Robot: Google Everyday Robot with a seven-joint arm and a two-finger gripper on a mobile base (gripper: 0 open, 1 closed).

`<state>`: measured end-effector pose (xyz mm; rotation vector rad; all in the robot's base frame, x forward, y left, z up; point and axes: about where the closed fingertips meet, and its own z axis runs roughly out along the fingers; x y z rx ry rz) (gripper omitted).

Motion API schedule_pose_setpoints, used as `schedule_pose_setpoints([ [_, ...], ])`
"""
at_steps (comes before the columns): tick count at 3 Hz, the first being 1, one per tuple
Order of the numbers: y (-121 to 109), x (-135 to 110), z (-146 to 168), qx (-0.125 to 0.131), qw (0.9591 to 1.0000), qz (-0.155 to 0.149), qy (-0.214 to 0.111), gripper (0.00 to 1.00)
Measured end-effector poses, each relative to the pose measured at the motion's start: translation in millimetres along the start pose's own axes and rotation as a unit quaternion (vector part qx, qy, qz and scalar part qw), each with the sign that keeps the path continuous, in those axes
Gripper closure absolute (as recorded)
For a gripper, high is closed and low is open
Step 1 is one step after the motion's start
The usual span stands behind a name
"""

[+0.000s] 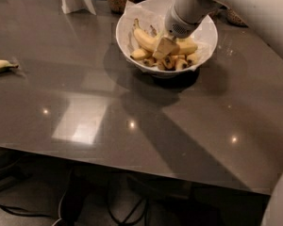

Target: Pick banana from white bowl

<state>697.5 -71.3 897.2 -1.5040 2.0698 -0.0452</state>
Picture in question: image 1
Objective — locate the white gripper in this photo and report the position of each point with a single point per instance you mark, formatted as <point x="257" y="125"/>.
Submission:
<point x="176" y="24"/>

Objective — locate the bunch of small bananas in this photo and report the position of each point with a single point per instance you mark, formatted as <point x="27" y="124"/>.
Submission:
<point x="168" y="63"/>

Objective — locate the large yellow banana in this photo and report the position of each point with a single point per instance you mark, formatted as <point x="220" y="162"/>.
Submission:
<point x="145" y="41"/>

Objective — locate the white paper bowl liner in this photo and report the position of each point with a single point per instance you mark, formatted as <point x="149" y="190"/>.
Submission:
<point x="152" y="12"/>

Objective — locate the glass jar of chickpeas right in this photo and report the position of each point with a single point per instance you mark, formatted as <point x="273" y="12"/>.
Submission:
<point x="234" y="19"/>

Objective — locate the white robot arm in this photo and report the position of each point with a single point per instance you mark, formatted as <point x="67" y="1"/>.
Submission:
<point x="265" y="17"/>

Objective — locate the white bowl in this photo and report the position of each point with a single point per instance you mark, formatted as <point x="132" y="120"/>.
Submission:
<point x="142" y="25"/>

